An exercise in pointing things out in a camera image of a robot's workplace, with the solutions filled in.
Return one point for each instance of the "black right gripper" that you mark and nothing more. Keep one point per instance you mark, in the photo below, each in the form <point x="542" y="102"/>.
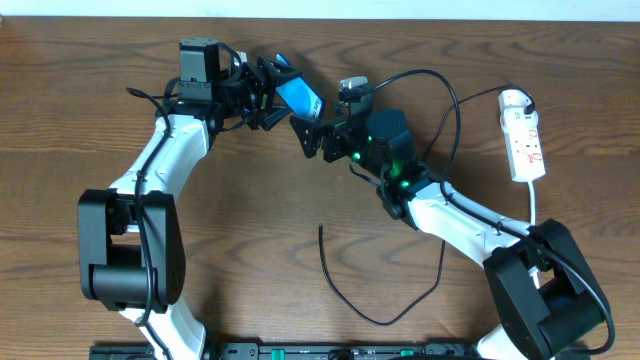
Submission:
<point x="329" y="141"/>

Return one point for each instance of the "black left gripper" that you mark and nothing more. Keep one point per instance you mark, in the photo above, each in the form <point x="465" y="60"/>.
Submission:
<point x="254" y="95"/>

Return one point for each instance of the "blue Galaxy smartphone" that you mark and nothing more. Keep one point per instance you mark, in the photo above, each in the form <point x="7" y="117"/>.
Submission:
<point x="301" y="98"/>

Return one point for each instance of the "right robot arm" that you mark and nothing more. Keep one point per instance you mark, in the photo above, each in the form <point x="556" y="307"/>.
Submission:
<point x="545" y="293"/>

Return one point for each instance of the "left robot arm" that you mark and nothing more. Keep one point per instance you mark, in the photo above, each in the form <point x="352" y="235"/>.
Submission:
<point x="131" y="253"/>

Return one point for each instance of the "white USB charger adapter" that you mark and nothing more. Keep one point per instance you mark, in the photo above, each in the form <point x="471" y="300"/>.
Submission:
<point x="516" y="98"/>

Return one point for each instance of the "white power strip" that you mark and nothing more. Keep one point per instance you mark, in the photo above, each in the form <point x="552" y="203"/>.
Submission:
<point x="522" y="141"/>

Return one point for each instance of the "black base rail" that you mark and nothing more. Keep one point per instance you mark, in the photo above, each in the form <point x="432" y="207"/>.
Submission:
<point x="253" y="351"/>

